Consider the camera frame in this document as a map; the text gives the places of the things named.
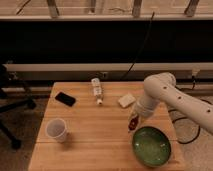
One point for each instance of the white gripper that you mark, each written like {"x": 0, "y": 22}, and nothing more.
{"x": 143, "y": 107}

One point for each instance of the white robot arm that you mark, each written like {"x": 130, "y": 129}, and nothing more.
{"x": 162, "y": 88}

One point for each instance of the green ceramic bowl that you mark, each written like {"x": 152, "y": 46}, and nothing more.
{"x": 151, "y": 146}

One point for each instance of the white sponge block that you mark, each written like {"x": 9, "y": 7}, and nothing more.
{"x": 126, "y": 100}

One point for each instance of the white plastic bottle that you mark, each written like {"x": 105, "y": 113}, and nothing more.
{"x": 97, "y": 90}

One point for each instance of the black smartphone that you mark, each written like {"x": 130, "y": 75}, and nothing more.
{"x": 65, "y": 99}

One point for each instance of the translucent plastic cup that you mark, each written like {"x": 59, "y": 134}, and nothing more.
{"x": 57, "y": 129}

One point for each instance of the black office chair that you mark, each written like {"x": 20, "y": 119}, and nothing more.
{"x": 5, "y": 78}

